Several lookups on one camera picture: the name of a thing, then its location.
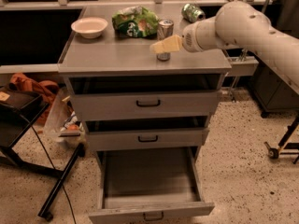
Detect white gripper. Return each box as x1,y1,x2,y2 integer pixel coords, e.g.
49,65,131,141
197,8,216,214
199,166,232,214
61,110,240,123
149,22,204,54

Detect silver blue redbull can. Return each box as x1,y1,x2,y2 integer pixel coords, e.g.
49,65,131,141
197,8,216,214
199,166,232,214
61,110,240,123
157,19,174,62

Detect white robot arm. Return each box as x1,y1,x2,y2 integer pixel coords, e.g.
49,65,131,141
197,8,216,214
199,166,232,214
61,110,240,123
149,1,299,93

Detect green soda can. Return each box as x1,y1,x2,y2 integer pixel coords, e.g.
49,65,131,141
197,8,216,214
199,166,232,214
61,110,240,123
181,4,206,23

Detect grey top drawer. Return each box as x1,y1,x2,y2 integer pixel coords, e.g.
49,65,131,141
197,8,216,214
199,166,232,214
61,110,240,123
69,74,221,121

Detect grey drawer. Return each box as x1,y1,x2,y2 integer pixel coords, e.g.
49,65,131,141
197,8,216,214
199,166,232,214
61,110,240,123
69,74,221,121
86,116,208,151
90,147,214,224

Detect grey drawer cabinet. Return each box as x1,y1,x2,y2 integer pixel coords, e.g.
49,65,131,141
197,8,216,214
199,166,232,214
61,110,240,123
57,2,233,161

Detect grey middle drawer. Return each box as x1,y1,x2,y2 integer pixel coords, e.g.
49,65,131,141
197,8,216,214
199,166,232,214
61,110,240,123
86,116,208,151

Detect grey bottom drawer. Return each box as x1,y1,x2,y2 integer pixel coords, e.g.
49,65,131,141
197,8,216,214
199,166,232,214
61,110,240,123
90,147,214,224

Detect green chip bag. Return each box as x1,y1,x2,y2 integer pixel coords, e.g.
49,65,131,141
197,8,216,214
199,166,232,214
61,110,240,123
112,6,159,38

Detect metal pole stand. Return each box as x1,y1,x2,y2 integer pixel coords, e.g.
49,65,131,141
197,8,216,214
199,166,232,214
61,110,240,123
228,0,270,102

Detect white bowl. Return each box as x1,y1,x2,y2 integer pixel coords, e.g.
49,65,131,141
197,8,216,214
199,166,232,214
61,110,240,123
71,17,108,39

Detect dark grey side cabinet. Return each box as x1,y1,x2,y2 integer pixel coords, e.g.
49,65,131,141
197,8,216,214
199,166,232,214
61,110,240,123
249,63,299,118

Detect orange bag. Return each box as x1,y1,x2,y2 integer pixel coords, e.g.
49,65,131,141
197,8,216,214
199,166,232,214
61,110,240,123
10,73,60,124

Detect clear plastic bag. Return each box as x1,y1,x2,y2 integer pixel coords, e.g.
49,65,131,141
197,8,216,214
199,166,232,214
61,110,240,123
44,87,85,147

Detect black wheeled tripod base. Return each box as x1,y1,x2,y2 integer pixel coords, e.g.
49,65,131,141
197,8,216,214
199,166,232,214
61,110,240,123
264,114,299,164

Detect black floor cable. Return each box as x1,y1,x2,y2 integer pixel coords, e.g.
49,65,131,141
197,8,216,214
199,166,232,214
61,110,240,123
31,125,78,224

